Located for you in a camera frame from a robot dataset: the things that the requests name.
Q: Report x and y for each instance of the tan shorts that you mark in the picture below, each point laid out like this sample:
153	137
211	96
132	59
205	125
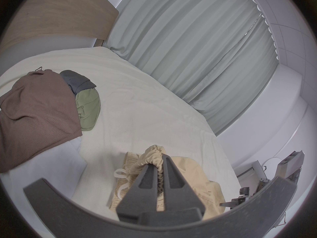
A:
193	177

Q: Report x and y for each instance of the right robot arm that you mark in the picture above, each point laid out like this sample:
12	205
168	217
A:
289	162

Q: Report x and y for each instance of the green garment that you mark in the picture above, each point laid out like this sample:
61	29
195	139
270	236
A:
88	110

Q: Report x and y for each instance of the bed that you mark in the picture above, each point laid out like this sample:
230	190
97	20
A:
138	95

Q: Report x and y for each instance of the white garment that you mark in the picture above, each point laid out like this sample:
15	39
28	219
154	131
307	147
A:
49	165

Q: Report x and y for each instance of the brown garment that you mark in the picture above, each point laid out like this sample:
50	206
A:
37	113

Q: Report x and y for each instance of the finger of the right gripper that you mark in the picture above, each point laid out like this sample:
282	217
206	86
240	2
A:
232	203

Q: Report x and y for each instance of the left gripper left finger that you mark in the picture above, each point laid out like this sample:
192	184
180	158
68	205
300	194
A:
131	202

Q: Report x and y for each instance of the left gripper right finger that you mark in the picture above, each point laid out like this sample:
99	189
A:
183	199

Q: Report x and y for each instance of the pale grey-green curtain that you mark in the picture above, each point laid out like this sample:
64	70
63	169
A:
235	83
173	33

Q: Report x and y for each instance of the black garment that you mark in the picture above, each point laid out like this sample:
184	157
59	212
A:
74	80

